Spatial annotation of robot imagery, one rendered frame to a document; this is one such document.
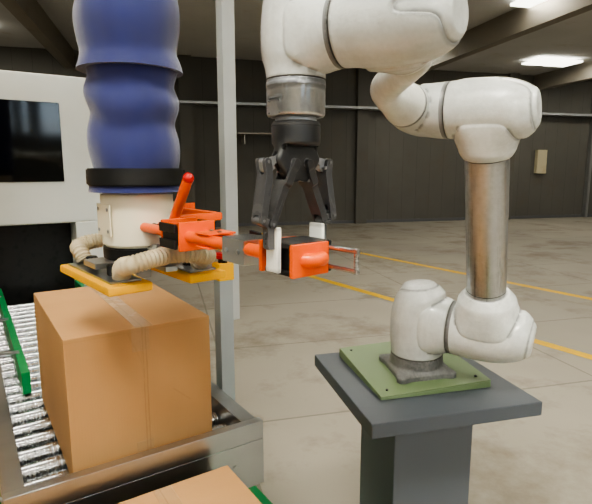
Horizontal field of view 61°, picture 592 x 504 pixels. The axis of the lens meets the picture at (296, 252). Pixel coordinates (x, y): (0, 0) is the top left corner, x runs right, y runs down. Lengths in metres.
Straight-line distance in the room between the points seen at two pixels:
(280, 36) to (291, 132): 0.13
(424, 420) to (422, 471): 0.27
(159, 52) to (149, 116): 0.14
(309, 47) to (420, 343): 0.98
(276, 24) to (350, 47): 0.12
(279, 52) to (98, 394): 1.04
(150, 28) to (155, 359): 0.85
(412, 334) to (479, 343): 0.18
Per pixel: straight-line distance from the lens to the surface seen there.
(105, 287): 1.13
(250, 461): 1.68
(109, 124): 1.22
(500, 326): 1.41
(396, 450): 1.56
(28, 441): 1.87
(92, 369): 1.46
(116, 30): 1.22
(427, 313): 1.47
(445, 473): 1.67
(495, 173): 1.25
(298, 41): 0.75
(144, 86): 1.21
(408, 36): 0.69
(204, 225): 1.05
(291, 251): 0.73
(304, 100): 0.75
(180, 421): 1.60
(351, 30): 0.71
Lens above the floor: 1.37
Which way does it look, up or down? 9 degrees down
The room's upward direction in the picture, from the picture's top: straight up
